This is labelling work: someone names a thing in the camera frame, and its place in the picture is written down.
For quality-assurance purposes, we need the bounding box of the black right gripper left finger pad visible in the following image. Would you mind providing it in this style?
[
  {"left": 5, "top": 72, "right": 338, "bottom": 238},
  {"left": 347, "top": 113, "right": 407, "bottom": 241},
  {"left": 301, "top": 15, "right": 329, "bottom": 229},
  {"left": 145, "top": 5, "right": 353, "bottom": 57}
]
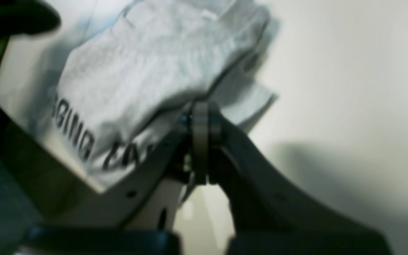
[{"left": 54, "top": 103, "right": 209, "bottom": 231}]

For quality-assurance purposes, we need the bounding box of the grey t-shirt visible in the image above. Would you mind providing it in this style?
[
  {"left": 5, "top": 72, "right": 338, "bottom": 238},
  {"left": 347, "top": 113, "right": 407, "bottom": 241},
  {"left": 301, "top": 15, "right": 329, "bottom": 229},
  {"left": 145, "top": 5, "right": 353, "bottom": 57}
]
[{"left": 52, "top": 0, "right": 275, "bottom": 189}]

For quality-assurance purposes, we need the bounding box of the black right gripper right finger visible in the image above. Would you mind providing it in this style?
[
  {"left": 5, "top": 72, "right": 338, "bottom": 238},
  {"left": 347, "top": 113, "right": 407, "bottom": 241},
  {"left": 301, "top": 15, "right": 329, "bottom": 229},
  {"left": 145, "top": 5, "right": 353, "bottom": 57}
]
[{"left": 208, "top": 103, "right": 391, "bottom": 255}]

